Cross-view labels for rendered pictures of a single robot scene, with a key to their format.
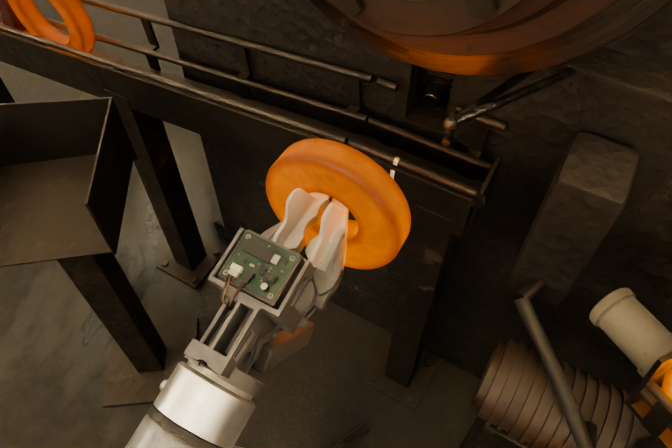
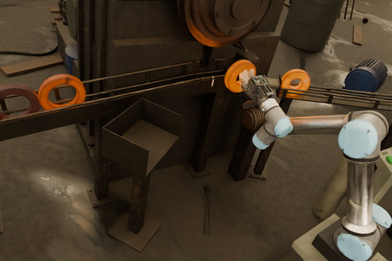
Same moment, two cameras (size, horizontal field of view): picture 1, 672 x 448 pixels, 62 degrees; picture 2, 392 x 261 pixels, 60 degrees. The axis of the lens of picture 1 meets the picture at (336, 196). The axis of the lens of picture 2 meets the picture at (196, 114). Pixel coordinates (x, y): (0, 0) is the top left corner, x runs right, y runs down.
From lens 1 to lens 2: 135 cm
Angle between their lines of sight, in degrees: 49
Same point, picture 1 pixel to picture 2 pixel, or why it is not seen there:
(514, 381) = (256, 112)
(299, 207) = (245, 74)
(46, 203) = (142, 143)
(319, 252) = not seen: hidden behind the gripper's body
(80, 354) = (108, 251)
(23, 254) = (160, 154)
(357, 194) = (250, 66)
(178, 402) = (272, 103)
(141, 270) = (88, 213)
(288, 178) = (235, 72)
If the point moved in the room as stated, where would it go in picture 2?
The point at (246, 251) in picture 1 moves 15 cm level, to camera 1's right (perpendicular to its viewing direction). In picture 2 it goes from (256, 78) to (269, 66)
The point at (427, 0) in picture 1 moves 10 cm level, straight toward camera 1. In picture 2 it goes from (245, 27) to (263, 35)
